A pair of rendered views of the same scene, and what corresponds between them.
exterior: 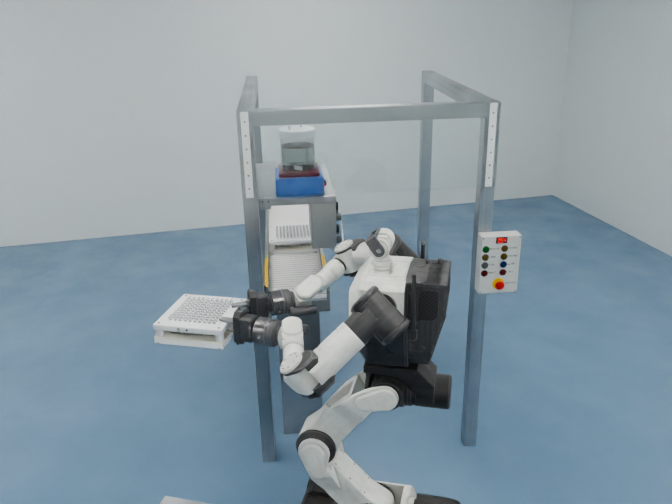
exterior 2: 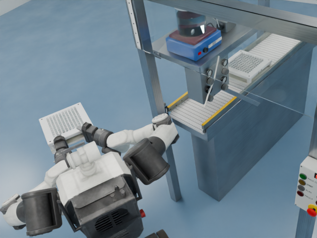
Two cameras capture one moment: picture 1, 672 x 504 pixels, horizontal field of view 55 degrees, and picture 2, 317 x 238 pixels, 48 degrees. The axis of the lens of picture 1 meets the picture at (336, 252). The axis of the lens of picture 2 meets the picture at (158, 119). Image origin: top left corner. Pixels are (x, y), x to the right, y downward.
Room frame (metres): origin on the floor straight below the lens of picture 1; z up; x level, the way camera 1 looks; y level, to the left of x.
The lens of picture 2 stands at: (1.63, -1.09, 2.20)
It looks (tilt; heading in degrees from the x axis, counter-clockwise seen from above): 40 degrees down; 58
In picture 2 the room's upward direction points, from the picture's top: 12 degrees counter-clockwise
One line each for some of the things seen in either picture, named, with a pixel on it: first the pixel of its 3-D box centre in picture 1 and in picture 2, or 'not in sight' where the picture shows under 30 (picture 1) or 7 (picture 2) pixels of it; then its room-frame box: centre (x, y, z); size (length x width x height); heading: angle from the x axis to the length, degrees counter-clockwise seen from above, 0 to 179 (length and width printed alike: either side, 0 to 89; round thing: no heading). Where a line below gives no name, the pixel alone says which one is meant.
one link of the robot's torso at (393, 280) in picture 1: (400, 307); (104, 203); (1.85, -0.20, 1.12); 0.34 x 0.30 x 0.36; 167
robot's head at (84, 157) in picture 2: (382, 246); (85, 157); (1.87, -0.14, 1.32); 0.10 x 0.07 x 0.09; 167
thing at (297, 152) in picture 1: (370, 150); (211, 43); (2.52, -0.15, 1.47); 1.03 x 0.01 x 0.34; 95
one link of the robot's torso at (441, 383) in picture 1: (408, 380); not in sight; (1.84, -0.23, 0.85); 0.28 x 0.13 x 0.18; 77
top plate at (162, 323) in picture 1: (201, 313); (65, 123); (2.00, 0.47, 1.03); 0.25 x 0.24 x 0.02; 167
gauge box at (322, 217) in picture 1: (322, 218); (207, 75); (2.68, 0.06, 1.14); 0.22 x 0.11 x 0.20; 5
